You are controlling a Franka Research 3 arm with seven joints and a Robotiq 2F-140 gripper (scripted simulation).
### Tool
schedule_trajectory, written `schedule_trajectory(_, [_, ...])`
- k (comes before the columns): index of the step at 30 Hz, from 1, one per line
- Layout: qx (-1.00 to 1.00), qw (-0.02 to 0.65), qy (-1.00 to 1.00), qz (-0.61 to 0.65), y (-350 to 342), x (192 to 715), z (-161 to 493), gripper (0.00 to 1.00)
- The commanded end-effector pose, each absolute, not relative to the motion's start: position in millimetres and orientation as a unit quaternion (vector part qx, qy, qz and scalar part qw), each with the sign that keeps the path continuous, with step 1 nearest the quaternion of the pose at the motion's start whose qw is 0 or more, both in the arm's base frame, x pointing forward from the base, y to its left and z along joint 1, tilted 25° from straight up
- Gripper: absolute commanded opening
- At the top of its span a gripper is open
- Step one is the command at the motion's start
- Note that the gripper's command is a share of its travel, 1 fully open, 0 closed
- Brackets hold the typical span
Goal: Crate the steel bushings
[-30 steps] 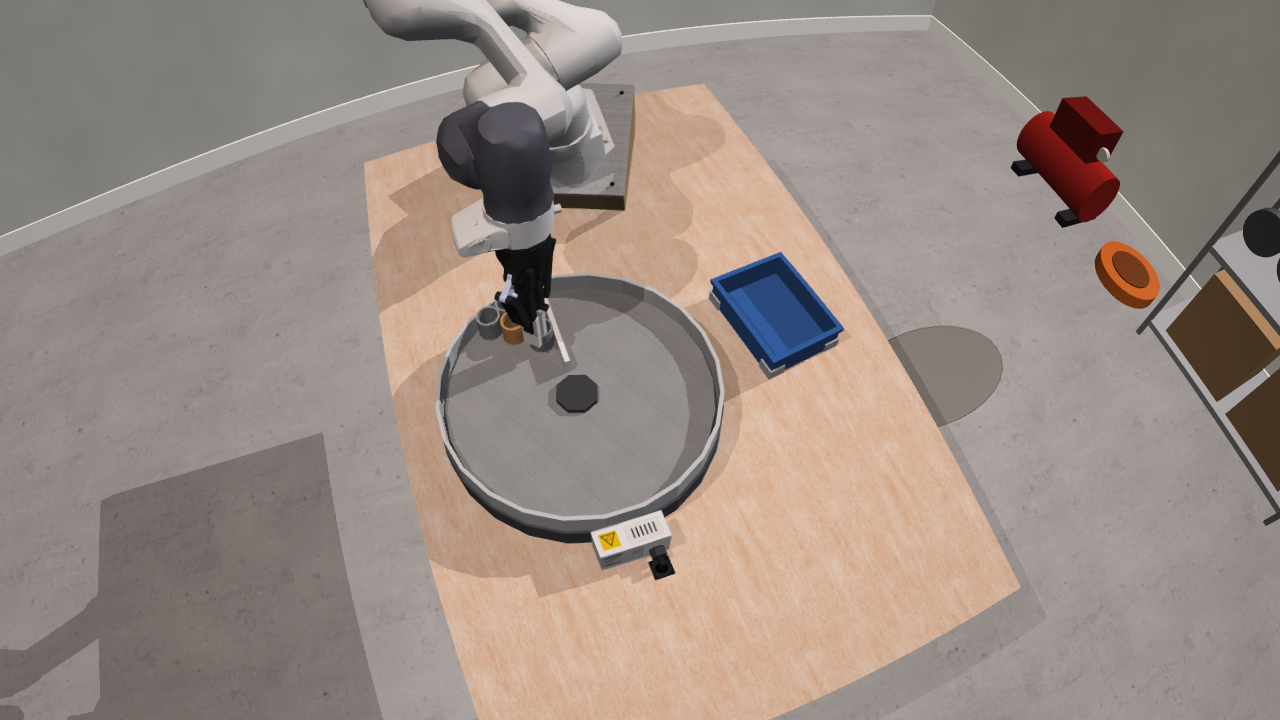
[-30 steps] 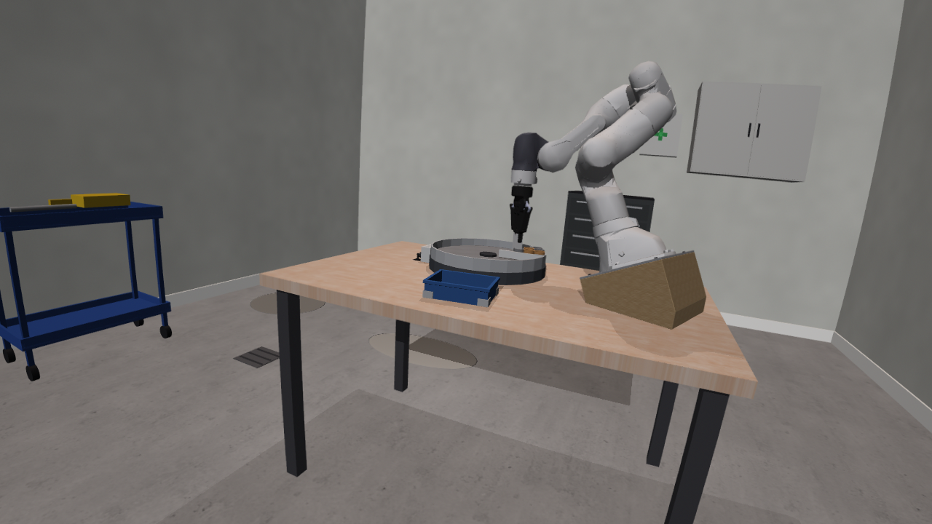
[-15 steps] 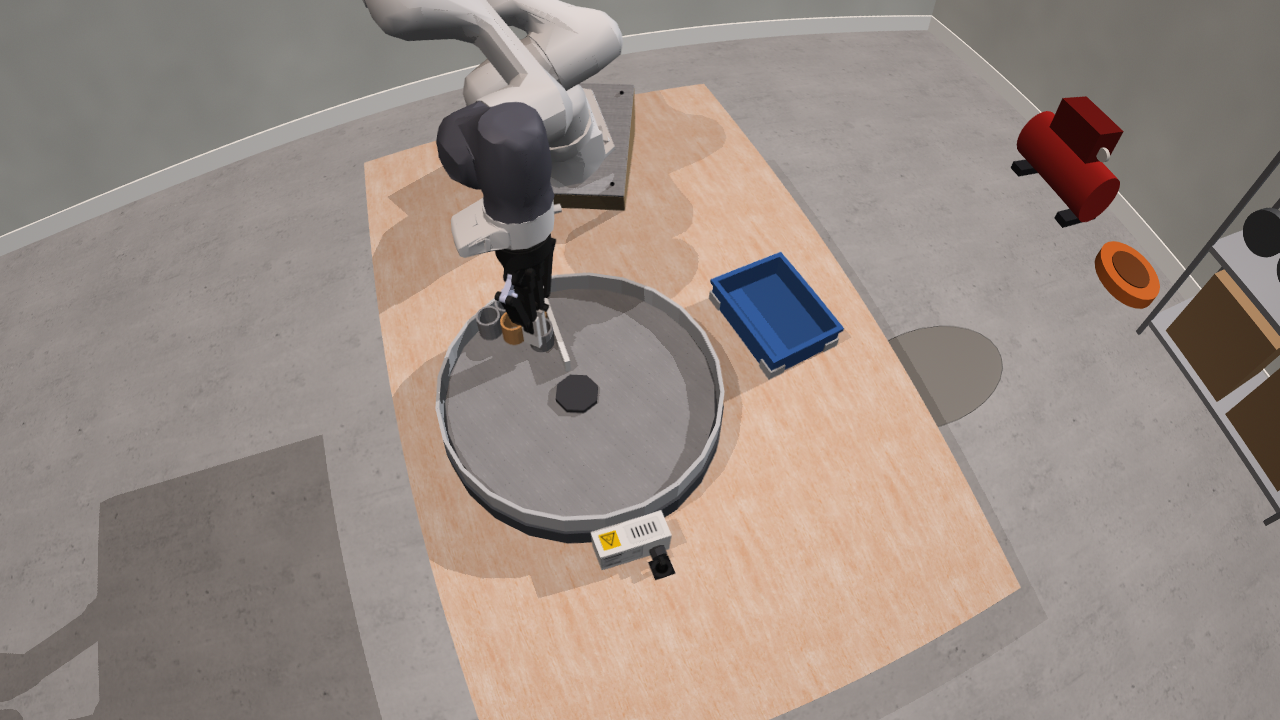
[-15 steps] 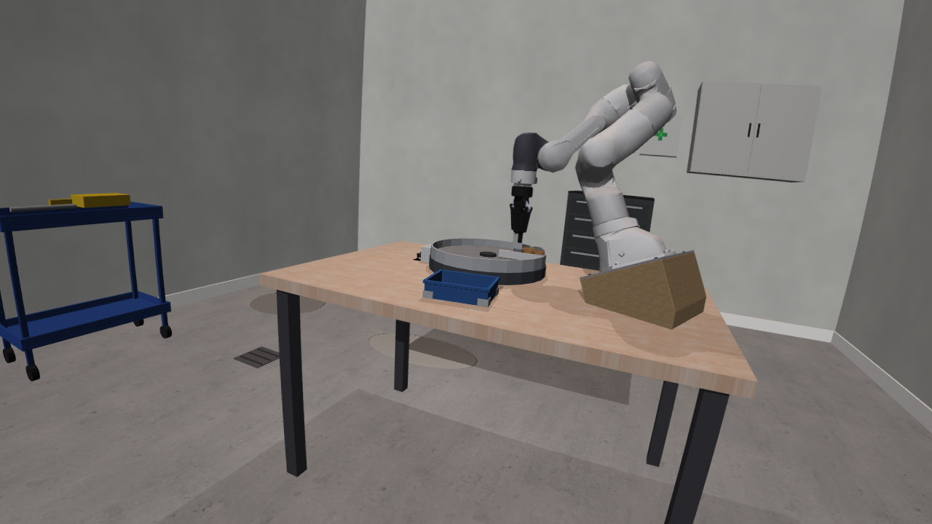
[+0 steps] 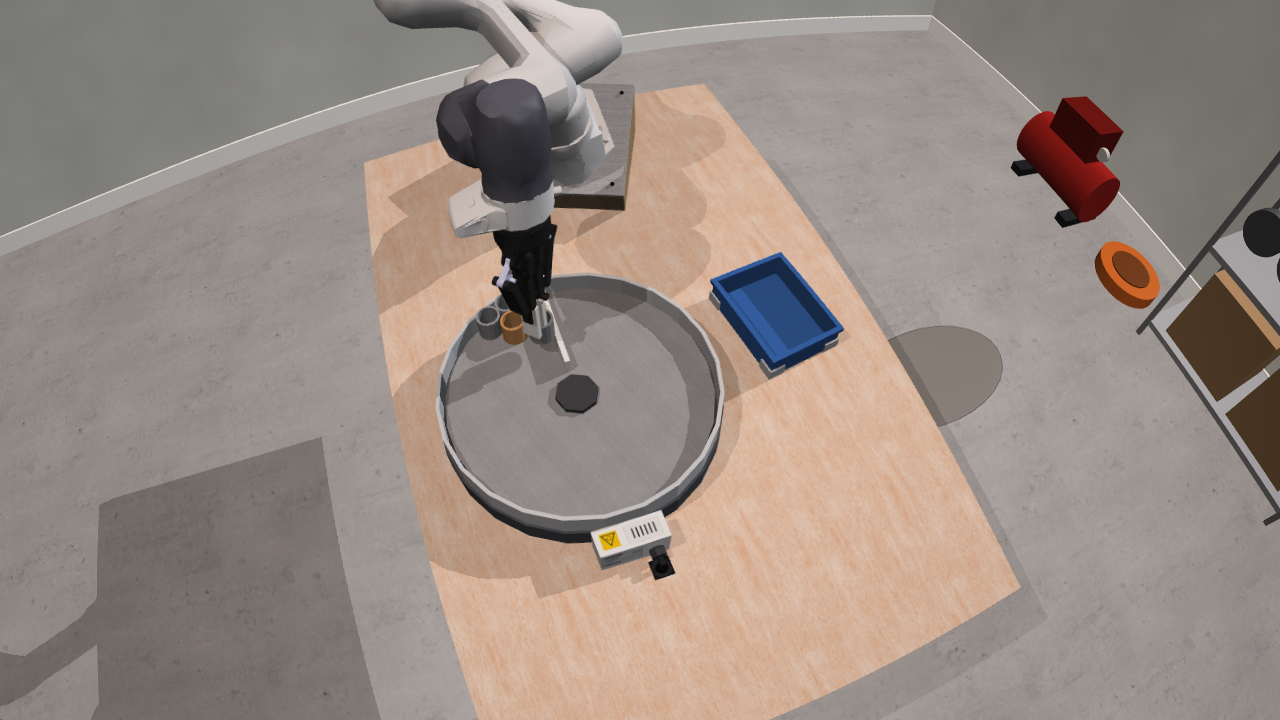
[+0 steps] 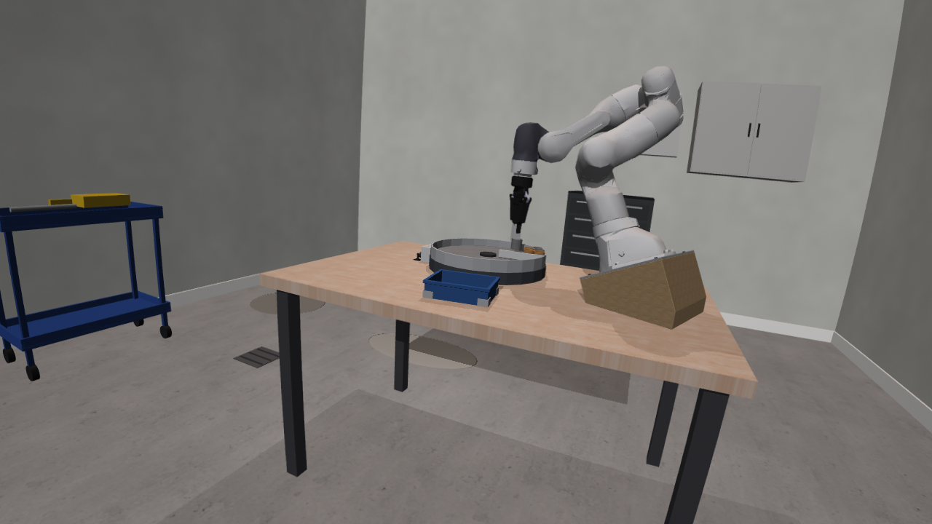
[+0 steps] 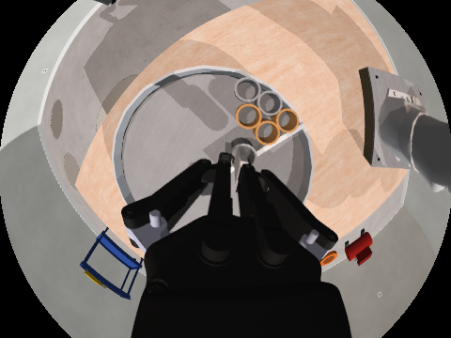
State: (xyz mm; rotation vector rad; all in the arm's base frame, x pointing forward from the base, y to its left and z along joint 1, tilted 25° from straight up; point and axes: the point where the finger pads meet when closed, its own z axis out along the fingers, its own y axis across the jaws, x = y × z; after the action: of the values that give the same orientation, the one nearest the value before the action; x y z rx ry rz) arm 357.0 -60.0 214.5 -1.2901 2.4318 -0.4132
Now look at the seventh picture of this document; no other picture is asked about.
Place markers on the bronze bushing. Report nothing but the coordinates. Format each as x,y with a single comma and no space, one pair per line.
293,123
253,124
272,138

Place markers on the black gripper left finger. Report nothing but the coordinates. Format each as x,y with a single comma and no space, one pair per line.
146,220

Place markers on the grey metal bushing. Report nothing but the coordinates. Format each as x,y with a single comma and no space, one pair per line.
244,142
277,103
251,81

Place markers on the grey round turning table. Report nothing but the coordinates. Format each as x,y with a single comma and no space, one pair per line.
163,132

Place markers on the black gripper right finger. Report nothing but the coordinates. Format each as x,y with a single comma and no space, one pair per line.
274,241

